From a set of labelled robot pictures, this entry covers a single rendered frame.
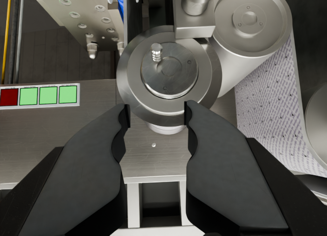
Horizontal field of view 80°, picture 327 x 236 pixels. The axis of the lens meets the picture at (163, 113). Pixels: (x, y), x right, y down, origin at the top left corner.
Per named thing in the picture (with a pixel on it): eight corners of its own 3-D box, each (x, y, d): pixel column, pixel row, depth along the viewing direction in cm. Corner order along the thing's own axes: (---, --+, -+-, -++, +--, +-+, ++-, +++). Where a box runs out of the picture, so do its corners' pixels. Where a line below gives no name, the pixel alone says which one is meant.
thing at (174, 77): (171, 108, 25) (128, 70, 25) (171, 111, 27) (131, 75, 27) (210, 66, 25) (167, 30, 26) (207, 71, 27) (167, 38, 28)
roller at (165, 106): (208, 29, 27) (215, 111, 26) (188, 84, 53) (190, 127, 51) (126, 33, 27) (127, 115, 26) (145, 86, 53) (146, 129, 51)
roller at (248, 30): (286, -22, 29) (298, 55, 27) (229, 55, 54) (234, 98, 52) (204, -18, 29) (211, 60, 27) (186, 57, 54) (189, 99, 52)
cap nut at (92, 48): (96, 42, 61) (96, 56, 60) (100, 48, 64) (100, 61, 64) (84, 43, 61) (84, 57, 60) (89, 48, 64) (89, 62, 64)
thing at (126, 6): (125, -63, 31) (127, 46, 29) (142, 25, 55) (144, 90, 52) (122, -62, 31) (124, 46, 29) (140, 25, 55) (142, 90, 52)
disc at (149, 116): (218, 22, 28) (227, 124, 26) (217, 24, 29) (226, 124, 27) (116, 27, 29) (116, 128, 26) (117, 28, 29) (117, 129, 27)
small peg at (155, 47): (160, 54, 23) (148, 51, 23) (160, 64, 25) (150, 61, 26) (164, 44, 23) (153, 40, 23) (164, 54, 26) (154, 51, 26)
